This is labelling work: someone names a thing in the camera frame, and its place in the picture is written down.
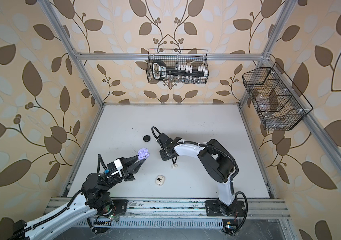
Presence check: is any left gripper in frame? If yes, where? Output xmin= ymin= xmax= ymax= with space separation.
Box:
xmin=101 ymin=155 xmax=142 ymax=194

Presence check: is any purple round earbud case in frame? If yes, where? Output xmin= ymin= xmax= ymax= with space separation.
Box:
xmin=137 ymin=148 xmax=150 ymax=161

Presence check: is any black round earbud case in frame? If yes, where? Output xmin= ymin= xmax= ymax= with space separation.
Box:
xmin=143 ymin=135 xmax=151 ymax=143

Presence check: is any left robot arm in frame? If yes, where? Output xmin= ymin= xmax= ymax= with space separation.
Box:
xmin=9 ymin=149 xmax=149 ymax=240

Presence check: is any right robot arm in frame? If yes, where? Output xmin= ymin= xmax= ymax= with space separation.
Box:
xmin=151 ymin=127 xmax=248 ymax=217

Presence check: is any beige earbud case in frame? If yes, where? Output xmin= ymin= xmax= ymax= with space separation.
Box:
xmin=155 ymin=175 xmax=165 ymax=186

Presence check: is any black tool in basket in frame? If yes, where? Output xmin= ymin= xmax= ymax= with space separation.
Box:
xmin=149 ymin=60 xmax=209 ymax=80

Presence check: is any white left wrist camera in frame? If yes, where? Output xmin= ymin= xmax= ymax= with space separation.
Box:
xmin=104 ymin=159 xmax=123 ymax=177

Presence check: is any back wall wire basket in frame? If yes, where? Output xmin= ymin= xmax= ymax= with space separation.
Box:
xmin=146 ymin=48 xmax=209 ymax=85

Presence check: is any wall wire basket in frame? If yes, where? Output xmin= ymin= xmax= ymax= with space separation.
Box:
xmin=242 ymin=63 xmax=313 ymax=131
xmin=146 ymin=48 xmax=209 ymax=85

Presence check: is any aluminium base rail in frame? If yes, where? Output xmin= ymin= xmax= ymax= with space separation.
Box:
xmin=42 ymin=197 xmax=291 ymax=220

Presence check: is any right wall wire basket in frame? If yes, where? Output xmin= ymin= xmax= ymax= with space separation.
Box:
xmin=242 ymin=63 xmax=313 ymax=131

